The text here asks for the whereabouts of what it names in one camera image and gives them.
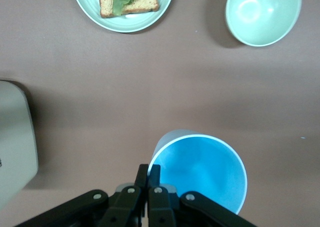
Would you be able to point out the light blue plastic cup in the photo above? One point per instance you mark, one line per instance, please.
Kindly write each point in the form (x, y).
(205, 167)

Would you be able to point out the brown bread slice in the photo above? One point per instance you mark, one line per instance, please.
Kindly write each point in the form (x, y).
(145, 2)

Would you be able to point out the pale green bowl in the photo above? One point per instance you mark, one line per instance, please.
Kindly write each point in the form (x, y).
(262, 17)

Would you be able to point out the pale green plate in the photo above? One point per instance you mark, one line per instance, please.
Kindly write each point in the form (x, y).
(140, 22)

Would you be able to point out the brown tablecloth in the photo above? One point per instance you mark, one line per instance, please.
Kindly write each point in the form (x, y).
(100, 87)

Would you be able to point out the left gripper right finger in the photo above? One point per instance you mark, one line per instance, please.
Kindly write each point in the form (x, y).
(162, 207)

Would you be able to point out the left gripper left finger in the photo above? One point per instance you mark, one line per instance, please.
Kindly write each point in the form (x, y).
(125, 207)

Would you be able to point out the beige chrome toaster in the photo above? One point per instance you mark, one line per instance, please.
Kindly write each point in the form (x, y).
(15, 137)

